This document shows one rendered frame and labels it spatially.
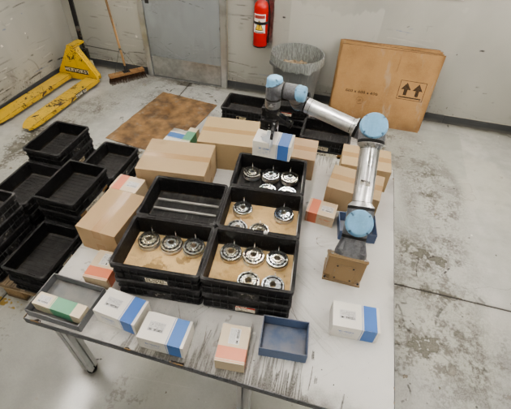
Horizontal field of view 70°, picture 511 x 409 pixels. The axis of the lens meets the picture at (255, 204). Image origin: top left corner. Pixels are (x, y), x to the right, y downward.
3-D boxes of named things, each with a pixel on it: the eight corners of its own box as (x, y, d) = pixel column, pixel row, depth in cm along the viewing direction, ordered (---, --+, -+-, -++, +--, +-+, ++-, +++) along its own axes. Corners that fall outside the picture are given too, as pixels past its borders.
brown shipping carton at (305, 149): (315, 160, 251) (319, 140, 239) (311, 180, 235) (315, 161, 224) (272, 152, 255) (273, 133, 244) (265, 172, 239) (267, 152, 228)
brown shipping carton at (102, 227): (116, 208, 211) (109, 187, 200) (151, 217, 207) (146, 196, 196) (83, 246, 191) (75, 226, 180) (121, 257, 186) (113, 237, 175)
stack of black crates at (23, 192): (43, 194, 296) (27, 160, 273) (76, 201, 292) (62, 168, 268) (7, 229, 269) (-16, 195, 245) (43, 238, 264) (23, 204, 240)
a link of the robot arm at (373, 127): (369, 238, 168) (387, 119, 167) (372, 240, 153) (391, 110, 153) (342, 234, 170) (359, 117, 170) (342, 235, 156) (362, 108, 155)
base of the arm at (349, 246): (363, 257, 181) (367, 238, 181) (368, 261, 166) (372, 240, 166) (332, 250, 184) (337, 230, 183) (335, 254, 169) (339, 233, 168)
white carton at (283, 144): (293, 148, 199) (295, 135, 193) (289, 161, 191) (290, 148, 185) (257, 142, 203) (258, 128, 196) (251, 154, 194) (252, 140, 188)
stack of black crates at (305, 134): (341, 167, 336) (353, 125, 305) (338, 188, 315) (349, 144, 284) (298, 159, 342) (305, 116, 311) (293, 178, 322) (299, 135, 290)
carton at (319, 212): (335, 213, 215) (338, 204, 209) (331, 228, 207) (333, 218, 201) (309, 206, 218) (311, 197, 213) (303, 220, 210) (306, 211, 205)
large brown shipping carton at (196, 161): (216, 170, 239) (215, 144, 225) (206, 202, 218) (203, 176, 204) (156, 163, 242) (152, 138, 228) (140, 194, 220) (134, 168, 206)
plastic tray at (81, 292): (107, 293, 172) (105, 287, 168) (81, 332, 158) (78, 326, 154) (57, 278, 176) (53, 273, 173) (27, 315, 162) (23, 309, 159)
